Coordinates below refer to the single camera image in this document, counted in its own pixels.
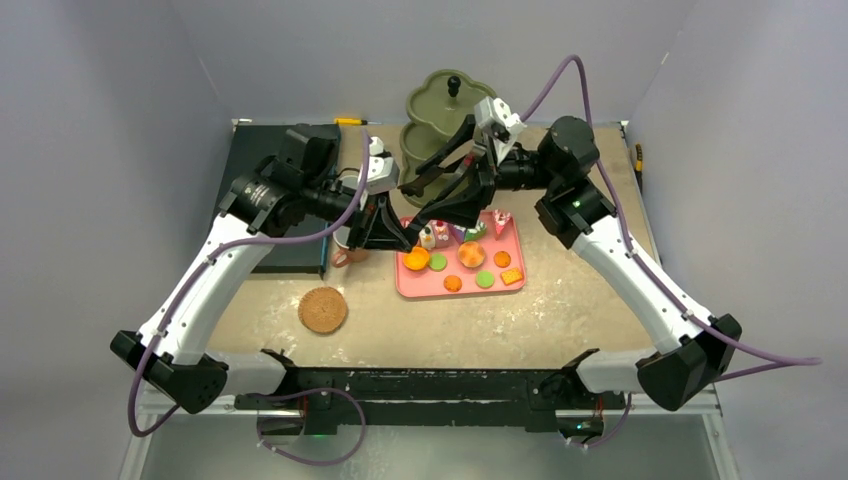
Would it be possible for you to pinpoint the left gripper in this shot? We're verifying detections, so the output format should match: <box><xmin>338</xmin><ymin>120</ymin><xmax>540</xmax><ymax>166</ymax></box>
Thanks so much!
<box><xmin>303</xmin><ymin>176</ymin><xmax>413</xmax><ymax>251</ymax></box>

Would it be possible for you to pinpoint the pink cream cake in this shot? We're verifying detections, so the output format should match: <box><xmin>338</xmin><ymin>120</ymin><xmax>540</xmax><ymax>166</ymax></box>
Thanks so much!
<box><xmin>431</xmin><ymin>220</ymin><xmax>451</xmax><ymax>248</ymax></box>

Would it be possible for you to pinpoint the white roll cake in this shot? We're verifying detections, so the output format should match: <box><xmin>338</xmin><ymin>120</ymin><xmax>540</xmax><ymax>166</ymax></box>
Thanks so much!
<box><xmin>419</xmin><ymin>226</ymin><xmax>436</xmax><ymax>250</ymax></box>

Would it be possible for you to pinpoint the purple green cake slice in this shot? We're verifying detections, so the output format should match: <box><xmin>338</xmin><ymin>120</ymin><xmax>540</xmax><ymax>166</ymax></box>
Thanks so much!
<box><xmin>451</xmin><ymin>220</ymin><xmax>487</xmax><ymax>244</ymax></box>

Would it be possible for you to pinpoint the pink triangle cake slice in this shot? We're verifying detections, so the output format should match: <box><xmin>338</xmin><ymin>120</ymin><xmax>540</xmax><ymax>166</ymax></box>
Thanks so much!
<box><xmin>491</xmin><ymin>209</ymin><xmax>513</xmax><ymax>239</ymax></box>

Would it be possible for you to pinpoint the pink serving tray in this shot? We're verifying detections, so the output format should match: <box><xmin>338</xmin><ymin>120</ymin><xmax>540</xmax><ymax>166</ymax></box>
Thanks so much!
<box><xmin>395</xmin><ymin>210</ymin><xmax>527</xmax><ymax>298</ymax></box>

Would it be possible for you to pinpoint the green three-tier stand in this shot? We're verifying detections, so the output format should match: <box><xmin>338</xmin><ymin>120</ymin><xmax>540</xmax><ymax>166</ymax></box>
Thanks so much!
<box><xmin>400</xmin><ymin>69</ymin><xmax>496</xmax><ymax>184</ymax></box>

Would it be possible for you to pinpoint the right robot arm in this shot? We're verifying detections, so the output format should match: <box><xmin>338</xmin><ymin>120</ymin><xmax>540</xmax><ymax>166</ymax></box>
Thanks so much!
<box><xmin>401</xmin><ymin>116</ymin><xmax>742</xmax><ymax>411</ymax></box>

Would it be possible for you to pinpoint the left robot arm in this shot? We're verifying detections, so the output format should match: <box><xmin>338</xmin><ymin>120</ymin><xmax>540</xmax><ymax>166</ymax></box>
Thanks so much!
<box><xmin>110</xmin><ymin>125</ymin><xmax>399</xmax><ymax>436</ymax></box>

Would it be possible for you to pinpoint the orange egg tart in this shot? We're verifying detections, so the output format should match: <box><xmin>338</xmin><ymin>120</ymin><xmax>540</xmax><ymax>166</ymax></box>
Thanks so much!
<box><xmin>402</xmin><ymin>246</ymin><xmax>430</xmax><ymax>271</ymax></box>

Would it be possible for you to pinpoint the pink mug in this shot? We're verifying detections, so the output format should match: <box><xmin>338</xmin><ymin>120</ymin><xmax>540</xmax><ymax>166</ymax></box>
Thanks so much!
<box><xmin>330</xmin><ymin>227</ymin><xmax>369</xmax><ymax>268</ymax></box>

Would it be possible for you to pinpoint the green macaron near tart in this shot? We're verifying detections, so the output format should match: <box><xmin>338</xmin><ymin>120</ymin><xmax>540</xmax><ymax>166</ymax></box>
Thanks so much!
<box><xmin>428</xmin><ymin>252</ymin><xmax>448</xmax><ymax>272</ymax></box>

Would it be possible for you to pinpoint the round bread bun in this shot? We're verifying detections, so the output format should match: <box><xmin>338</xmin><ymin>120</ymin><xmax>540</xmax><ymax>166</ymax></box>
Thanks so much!
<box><xmin>457</xmin><ymin>241</ymin><xmax>486</xmax><ymax>269</ymax></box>

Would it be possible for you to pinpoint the chocolate chip cookie lower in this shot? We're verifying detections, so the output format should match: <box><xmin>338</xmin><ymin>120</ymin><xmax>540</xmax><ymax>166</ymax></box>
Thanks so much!
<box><xmin>443</xmin><ymin>275</ymin><xmax>463</xmax><ymax>293</ymax></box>

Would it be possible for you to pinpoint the chocolate chip cookie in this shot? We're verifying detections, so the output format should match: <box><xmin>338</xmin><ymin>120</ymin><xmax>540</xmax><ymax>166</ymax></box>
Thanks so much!
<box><xmin>443</xmin><ymin>275</ymin><xmax>463</xmax><ymax>293</ymax></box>
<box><xmin>493</xmin><ymin>251</ymin><xmax>512</xmax><ymax>269</ymax></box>

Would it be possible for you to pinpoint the chocolate chip cookie upper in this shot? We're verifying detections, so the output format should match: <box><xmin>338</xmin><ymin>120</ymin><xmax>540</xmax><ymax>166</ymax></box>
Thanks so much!
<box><xmin>493</xmin><ymin>251</ymin><xmax>512</xmax><ymax>269</ymax></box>

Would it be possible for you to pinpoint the green macaron lower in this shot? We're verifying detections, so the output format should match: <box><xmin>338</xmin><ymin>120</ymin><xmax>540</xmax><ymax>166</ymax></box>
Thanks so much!
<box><xmin>475</xmin><ymin>270</ymin><xmax>495</xmax><ymax>289</ymax></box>

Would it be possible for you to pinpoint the woven rattan coaster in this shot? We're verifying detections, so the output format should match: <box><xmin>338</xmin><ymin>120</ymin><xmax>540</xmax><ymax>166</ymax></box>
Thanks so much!
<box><xmin>298</xmin><ymin>287</ymin><xmax>349</xmax><ymax>335</ymax></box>

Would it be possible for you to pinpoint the square orange cracker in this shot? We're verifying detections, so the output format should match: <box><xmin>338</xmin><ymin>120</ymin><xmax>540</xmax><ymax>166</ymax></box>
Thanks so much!
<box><xmin>500</xmin><ymin>267</ymin><xmax>525</xmax><ymax>286</ymax></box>

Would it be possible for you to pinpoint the yellow screwdriver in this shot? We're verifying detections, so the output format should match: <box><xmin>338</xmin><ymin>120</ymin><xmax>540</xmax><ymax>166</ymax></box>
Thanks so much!
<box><xmin>334</xmin><ymin>117</ymin><xmax>369</xmax><ymax>126</ymax></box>

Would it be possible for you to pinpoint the dark blue flat box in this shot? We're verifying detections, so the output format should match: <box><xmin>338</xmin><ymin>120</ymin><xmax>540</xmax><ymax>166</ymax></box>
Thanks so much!
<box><xmin>214</xmin><ymin>124</ymin><xmax>342</xmax><ymax>277</ymax></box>

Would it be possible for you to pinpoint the yellow black tool right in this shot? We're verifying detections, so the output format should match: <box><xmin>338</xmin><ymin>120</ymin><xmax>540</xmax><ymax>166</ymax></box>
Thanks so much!
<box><xmin>634</xmin><ymin>143</ymin><xmax>644</xmax><ymax>177</ymax></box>

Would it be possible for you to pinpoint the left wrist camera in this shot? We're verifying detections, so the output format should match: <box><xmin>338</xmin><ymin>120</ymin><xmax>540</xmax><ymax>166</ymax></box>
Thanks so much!
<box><xmin>364</xmin><ymin>136</ymin><xmax>400</xmax><ymax>195</ymax></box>

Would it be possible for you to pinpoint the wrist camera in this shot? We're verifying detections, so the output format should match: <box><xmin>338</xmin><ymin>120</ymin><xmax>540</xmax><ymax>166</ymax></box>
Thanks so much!
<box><xmin>474</xmin><ymin>96</ymin><xmax>526</xmax><ymax>144</ymax></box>
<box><xmin>364</xmin><ymin>136</ymin><xmax>400</xmax><ymax>195</ymax></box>

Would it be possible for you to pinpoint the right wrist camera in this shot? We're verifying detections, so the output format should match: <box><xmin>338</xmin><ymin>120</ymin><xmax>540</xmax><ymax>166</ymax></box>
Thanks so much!
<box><xmin>474</xmin><ymin>96</ymin><xmax>526</xmax><ymax>144</ymax></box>

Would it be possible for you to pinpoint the black base frame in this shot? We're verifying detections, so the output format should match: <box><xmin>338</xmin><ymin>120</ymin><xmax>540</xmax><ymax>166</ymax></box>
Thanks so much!
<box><xmin>235</xmin><ymin>359</ymin><xmax>625</xmax><ymax>436</ymax></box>

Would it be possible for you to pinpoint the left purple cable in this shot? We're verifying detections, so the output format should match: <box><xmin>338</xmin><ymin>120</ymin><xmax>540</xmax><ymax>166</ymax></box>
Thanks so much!
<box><xmin>127</xmin><ymin>129</ymin><xmax>372</xmax><ymax>465</ymax></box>

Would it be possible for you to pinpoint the purple cable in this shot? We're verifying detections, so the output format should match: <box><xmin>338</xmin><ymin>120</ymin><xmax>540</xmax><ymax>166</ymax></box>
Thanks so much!
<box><xmin>516</xmin><ymin>54</ymin><xmax>823</xmax><ymax>452</ymax></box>
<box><xmin>127</xmin><ymin>129</ymin><xmax>372</xmax><ymax>465</ymax></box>

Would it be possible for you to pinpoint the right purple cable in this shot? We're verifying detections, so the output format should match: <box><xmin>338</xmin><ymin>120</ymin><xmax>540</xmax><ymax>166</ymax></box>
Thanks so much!
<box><xmin>516</xmin><ymin>54</ymin><xmax>823</xmax><ymax>452</ymax></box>

